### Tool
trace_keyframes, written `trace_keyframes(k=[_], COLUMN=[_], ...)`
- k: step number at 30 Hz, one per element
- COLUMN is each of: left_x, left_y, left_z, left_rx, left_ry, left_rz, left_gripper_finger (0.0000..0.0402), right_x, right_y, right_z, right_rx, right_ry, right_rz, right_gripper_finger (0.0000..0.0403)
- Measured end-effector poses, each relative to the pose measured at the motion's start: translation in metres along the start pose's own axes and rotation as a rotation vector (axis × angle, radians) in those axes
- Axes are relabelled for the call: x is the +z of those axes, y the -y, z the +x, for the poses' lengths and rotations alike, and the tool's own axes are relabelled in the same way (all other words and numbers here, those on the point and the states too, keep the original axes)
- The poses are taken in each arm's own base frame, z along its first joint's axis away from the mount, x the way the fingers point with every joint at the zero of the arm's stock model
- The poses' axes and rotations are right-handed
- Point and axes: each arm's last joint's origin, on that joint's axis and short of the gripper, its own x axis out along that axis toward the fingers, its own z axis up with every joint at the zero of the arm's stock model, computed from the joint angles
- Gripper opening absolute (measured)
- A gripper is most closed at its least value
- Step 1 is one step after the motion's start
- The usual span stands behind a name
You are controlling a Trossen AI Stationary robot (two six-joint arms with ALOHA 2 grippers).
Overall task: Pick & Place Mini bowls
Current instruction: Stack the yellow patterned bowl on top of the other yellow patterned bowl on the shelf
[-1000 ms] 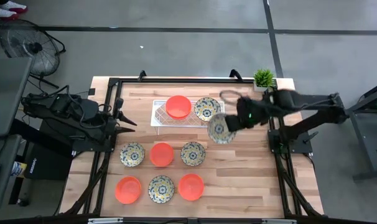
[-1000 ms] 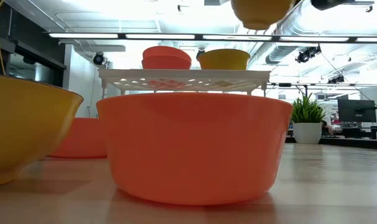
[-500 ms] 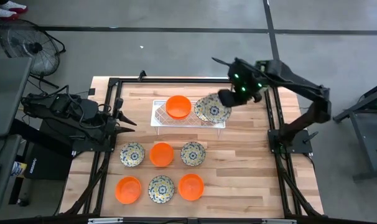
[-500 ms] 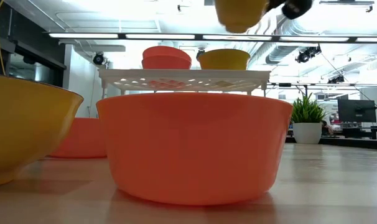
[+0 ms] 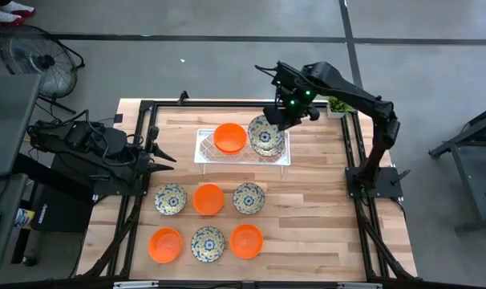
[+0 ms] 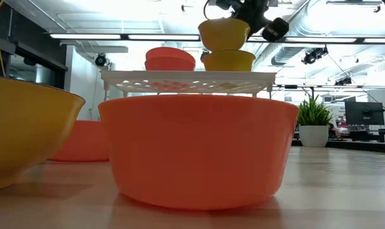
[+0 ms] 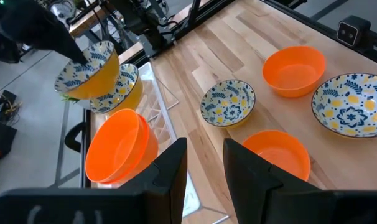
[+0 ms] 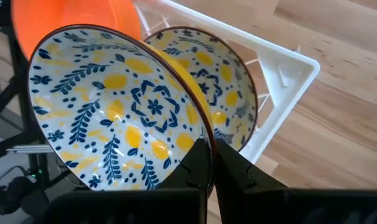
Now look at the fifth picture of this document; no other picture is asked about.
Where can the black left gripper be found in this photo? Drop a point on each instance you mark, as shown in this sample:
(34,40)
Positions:
(138,162)

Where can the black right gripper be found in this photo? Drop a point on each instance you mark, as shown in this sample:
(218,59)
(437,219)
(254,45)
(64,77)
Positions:
(277,116)

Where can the orange plastic mini bowl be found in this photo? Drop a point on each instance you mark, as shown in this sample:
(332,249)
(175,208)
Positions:
(230,138)
(246,241)
(165,245)
(208,199)

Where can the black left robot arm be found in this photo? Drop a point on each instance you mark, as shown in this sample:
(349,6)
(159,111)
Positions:
(82,138)

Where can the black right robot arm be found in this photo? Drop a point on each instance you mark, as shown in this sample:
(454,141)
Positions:
(347,90)

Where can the white grid shelf rack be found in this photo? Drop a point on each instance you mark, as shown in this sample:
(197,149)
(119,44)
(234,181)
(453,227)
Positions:
(211,158)

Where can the small black square pad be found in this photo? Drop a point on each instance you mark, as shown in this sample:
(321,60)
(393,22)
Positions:
(118,118)

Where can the green artificial plant white pot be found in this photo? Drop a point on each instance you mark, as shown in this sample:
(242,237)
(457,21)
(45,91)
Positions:
(339,105)

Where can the black computer case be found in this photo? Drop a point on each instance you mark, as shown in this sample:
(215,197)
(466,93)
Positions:
(58,212)

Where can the silver aluminium bar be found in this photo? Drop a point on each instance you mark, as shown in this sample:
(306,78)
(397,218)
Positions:
(359,286)
(136,285)

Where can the blue yellow can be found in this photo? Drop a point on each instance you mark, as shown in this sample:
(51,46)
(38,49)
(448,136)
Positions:
(24,218)

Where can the black floor fan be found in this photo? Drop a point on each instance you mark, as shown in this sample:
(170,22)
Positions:
(45,61)

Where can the grey desk top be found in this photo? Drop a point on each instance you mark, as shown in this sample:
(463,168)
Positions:
(4,216)
(10,124)

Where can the grey metal stand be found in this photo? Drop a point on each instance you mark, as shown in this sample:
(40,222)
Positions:
(465,172)

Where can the person's shoe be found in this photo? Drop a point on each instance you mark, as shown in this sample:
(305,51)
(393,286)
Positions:
(16,7)
(6,18)

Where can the black aluminium table frame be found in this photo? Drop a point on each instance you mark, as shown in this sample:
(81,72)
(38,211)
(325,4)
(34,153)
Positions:
(227,104)

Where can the black frame hook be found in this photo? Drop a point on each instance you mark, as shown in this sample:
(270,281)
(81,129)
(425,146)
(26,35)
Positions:
(183,97)

